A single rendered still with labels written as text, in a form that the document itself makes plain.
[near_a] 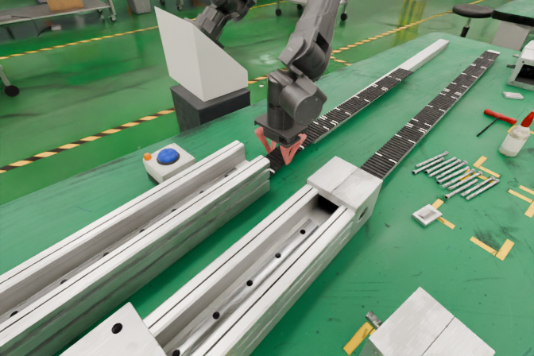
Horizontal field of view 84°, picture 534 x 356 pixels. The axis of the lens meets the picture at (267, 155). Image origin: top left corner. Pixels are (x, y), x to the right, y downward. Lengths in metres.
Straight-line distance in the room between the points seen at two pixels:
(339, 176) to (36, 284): 0.49
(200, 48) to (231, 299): 0.67
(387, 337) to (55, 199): 0.65
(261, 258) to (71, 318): 0.26
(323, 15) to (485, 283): 0.53
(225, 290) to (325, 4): 0.52
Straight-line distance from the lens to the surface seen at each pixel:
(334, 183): 0.53
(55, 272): 0.55
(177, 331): 0.45
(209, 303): 0.46
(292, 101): 0.52
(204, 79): 0.94
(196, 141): 0.79
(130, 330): 0.39
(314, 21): 0.60
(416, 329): 0.43
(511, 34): 2.50
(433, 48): 1.45
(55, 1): 5.21
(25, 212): 0.77
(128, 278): 0.52
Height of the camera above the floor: 1.24
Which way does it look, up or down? 39 degrees down
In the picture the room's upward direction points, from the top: straight up
